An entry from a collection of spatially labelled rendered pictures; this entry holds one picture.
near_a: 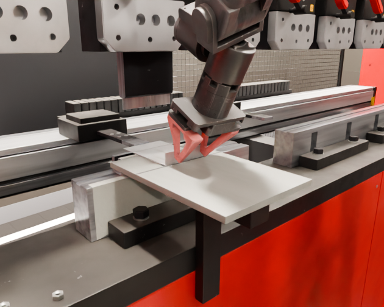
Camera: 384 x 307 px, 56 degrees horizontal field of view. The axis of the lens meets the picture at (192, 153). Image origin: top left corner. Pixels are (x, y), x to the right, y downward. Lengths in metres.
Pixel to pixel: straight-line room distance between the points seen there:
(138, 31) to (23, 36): 0.17
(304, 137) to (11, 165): 0.71
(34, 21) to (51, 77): 0.60
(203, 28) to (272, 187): 0.22
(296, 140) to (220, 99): 0.50
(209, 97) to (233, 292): 0.39
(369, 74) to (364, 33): 1.57
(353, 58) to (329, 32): 3.61
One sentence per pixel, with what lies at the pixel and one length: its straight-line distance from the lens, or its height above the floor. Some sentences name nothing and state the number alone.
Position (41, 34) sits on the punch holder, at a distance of 0.51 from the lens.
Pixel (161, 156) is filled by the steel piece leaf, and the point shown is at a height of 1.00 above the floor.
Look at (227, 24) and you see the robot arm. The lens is 0.42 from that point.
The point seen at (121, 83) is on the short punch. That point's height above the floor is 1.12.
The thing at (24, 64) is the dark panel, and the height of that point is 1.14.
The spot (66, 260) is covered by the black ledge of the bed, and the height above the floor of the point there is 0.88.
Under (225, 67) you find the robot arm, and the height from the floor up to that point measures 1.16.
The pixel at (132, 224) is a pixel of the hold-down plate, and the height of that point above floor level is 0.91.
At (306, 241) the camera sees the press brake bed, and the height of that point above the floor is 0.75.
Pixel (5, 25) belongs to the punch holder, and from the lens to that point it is 0.50.
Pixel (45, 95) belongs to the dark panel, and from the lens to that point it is 1.10.
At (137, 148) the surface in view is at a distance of 0.67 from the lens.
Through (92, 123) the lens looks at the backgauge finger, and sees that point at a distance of 0.81.
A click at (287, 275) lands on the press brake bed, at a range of 0.88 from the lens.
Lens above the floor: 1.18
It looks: 17 degrees down
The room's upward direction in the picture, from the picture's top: straight up
